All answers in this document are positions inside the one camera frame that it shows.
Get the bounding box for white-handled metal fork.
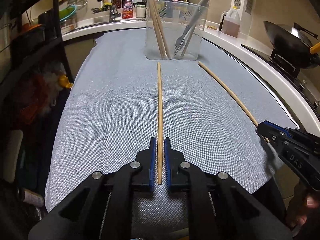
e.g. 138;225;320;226
174;0;209;56

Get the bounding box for plastic jug of brown liquid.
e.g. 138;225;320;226
219;6;240;37

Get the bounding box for steel kitchen sink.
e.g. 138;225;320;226
60;17;146;34

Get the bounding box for black metal shelf rack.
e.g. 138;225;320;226
1;0;74;101

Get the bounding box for clear plastic container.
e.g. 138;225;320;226
145;0;209;61

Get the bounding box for green colander bowls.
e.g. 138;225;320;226
59;4;76;22

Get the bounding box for chrome kitchen faucet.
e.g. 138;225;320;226
97;0;121;23

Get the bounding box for red dish soap bottle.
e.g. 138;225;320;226
122;0;133;19

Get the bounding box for black steel wok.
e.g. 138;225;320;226
264;21;319;69

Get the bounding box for grey fabric mat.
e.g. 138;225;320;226
44;28;299;240

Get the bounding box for person's right hand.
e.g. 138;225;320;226
286;180;319;228

